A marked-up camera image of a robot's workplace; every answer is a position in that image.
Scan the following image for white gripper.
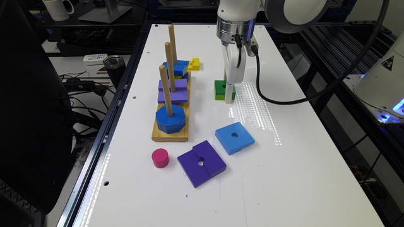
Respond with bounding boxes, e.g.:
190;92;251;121
222;36;258;103

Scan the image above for green wooden block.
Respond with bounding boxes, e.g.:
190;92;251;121
215;80;227;100

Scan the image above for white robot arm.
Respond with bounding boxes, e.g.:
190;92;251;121
217;0;331;103

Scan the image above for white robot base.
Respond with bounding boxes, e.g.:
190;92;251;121
344;34;403;124

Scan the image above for yellow wooden block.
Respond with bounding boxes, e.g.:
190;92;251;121
187;58;200;71

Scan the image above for blue block on far peg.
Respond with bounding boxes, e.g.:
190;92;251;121
173;60;189;77

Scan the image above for purple block on peg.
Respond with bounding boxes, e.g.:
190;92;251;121
157;79;188;103

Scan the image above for light blue square block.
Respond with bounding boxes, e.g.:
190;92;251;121
215;122;255;155

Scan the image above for blue octagon block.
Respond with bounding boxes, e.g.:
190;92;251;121
156;105;186;134

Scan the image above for purple square block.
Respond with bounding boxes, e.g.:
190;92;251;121
177;141;227;188

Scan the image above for pink cylinder block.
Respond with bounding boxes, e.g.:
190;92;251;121
151;148;169;168

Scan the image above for middle wooden peg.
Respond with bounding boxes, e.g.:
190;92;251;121
165;42;176;93

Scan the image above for wooden peg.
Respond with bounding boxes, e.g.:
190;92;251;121
165;42;176;93
159;65;174;117
169;24;177;64

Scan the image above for near wooden peg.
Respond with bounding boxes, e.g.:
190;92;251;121
159;65;174;117

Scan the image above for far wooden peg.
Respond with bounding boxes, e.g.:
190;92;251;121
169;24;177;64

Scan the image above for wooden peg base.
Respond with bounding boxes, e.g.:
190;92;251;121
151;71;191;142

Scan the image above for black tumbler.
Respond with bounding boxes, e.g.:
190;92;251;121
103;55;126;88

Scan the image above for monitor stand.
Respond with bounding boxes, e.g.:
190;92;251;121
78;0;132;23

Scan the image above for white remote control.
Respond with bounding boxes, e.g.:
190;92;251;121
83;54;108;66

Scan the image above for white mug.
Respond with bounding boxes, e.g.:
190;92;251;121
42;0;74;21

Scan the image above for black chair back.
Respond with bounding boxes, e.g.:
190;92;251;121
1;1;73;214

